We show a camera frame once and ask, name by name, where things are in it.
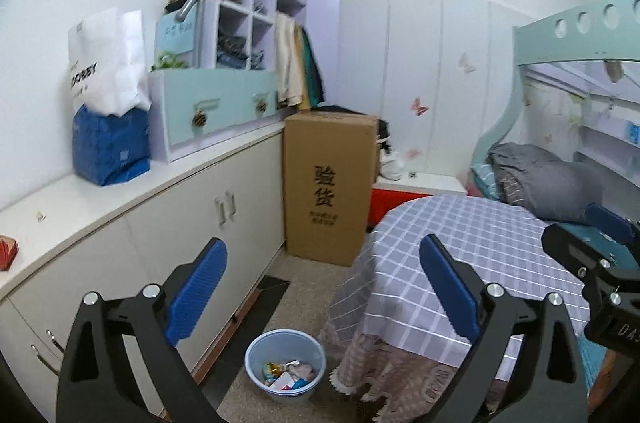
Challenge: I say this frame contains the grey checked bed sheet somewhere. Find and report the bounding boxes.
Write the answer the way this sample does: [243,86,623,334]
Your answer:
[323,195,590,365]

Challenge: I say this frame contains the black floor board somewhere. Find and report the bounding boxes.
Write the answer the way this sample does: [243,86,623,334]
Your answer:
[200,276,290,409]

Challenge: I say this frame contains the lavender cubby shelf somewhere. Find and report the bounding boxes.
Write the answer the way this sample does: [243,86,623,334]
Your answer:
[152,0,338,79]

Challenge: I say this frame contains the white low cabinet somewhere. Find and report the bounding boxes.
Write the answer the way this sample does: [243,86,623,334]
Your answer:
[1,124,284,420]

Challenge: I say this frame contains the light blue trash bin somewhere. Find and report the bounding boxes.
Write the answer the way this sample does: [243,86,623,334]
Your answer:
[244,329,328,403]

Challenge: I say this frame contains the grey folded blanket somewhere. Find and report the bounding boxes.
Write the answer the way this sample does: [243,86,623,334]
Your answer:
[487,143,603,224]

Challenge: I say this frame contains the mint bunk bed frame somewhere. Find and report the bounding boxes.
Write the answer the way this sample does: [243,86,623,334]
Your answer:
[472,0,639,185]

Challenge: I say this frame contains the white shopping bag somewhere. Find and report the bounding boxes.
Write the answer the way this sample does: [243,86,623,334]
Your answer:
[67,8,152,117]

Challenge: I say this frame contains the red storage bench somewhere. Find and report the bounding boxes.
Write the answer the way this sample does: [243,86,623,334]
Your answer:
[368,172,469,229]

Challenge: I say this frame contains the tall brown cardboard box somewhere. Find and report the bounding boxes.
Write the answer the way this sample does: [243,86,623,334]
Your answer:
[283,112,378,267]

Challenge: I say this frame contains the trash pile in bin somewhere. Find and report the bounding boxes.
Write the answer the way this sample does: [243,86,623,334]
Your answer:
[262,360,316,391]

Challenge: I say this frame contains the blue shopping bag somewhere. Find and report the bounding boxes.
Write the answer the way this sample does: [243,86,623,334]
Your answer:
[72,106,151,187]

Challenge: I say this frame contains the hanging clothes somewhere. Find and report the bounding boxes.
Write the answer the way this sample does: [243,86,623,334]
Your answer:
[274,12,324,110]

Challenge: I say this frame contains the mint green drawer unit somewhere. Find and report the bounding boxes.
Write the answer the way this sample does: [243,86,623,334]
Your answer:
[149,69,281,163]

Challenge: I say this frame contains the red small packet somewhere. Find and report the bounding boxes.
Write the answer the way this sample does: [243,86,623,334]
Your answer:
[0,235,18,271]

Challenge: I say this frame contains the pink frilled bed skirt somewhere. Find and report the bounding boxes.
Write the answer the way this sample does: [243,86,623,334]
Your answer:
[318,322,458,422]

